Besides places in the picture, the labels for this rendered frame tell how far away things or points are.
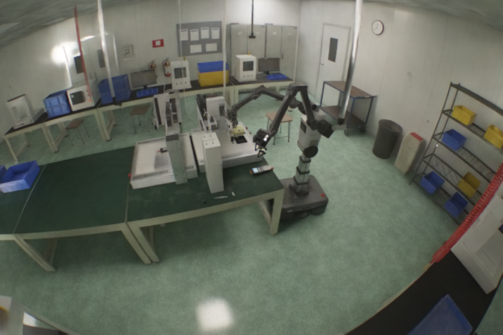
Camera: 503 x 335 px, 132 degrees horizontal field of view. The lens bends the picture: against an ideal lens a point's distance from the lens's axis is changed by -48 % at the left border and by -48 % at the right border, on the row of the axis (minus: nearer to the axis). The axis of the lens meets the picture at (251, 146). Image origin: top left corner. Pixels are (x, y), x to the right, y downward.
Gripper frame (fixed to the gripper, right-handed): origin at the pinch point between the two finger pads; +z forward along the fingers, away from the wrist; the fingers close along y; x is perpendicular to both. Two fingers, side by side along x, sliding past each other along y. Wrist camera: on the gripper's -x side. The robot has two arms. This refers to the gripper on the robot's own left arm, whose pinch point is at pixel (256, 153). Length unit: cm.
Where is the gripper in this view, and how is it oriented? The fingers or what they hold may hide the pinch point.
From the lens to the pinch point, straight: 185.9
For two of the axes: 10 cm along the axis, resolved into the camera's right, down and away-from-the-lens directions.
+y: 2.1, 5.5, -8.1
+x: 8.4, 3.3, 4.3
